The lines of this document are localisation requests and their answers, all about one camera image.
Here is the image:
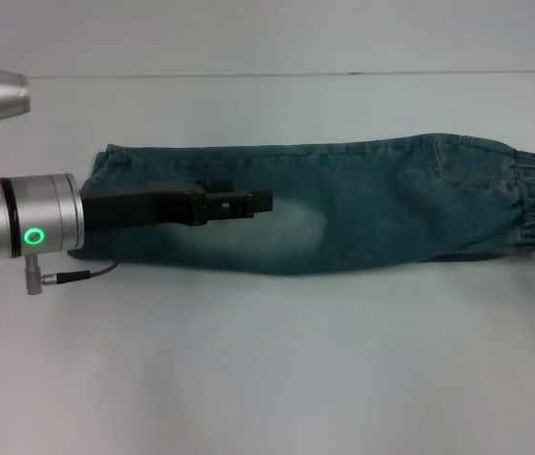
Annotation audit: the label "blue denim shorts with print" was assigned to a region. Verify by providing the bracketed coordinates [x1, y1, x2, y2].
[67, 134, 535, 279]

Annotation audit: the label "thin grey cable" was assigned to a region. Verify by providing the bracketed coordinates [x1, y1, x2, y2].
[56, 259, 121, 282]

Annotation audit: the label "silver elbow cable connector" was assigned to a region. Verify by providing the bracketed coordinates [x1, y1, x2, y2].
[23, 254, 60, 309]

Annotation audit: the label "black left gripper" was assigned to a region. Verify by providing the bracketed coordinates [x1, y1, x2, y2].
[81, 178, 274, 234]

